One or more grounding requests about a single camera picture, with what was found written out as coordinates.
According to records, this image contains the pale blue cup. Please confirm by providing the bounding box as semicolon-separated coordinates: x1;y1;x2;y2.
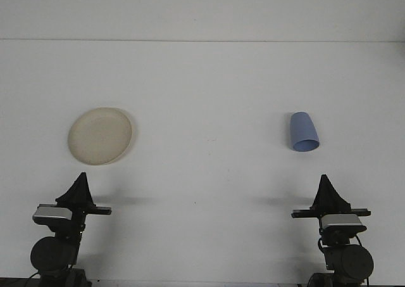
286;111;321;153

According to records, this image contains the pale round plate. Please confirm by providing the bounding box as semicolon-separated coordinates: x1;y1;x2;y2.
67;106;137;167

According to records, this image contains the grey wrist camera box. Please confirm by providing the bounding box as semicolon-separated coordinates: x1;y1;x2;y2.
32;205;72;225
320;214;368;233

